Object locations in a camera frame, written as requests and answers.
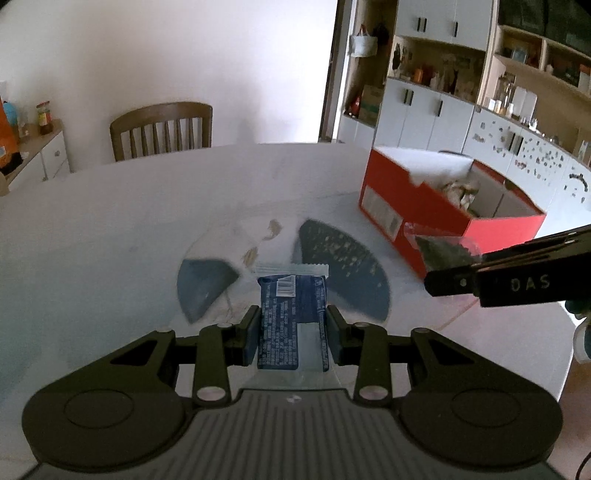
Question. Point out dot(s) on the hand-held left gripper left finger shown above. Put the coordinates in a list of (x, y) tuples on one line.
[(249, 337)]

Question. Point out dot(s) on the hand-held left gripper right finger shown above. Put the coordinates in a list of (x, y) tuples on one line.
[(336, 337)]

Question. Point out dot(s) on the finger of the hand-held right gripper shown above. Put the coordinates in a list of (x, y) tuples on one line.
[(508, 284), (545, 247)]

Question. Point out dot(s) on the blue snack packet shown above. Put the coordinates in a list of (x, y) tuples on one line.
[(286, 323)]

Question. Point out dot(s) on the red cardboard box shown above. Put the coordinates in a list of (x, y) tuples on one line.
[(498, 230)]

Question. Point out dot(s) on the dark seaweed packet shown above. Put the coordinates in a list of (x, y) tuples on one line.
[(443, 251)]

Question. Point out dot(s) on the silver foil bag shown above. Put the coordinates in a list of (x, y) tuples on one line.
[(459, 194)]

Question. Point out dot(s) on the person's right hand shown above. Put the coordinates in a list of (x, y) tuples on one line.
[(582, 339)]

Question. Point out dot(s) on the brown wooden chair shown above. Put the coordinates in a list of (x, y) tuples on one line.
[(455, 152), (161, 113)]

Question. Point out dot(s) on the white canister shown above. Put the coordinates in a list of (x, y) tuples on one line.
[(524, 104)]

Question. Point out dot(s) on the clear glass bottle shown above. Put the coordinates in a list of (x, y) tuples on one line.
[(506, 94)]

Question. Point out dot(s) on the green carton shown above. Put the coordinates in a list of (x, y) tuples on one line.
[(371, 104)]

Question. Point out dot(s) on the white side cabinet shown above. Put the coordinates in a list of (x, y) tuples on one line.
[(51, 157)]

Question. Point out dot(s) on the grey hanging bag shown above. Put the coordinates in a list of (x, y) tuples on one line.
[(364, 44)]

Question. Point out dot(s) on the red-labelled sauce jar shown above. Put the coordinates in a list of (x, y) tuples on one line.
[(45, 120)]

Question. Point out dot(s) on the orange snack bag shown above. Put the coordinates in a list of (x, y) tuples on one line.
[(7, 138)]

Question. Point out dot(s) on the white wall cabinet unit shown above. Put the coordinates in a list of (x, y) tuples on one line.
[(443, 115)]

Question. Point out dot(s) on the wooden door frame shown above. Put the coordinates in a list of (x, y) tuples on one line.
[(334, 69)]

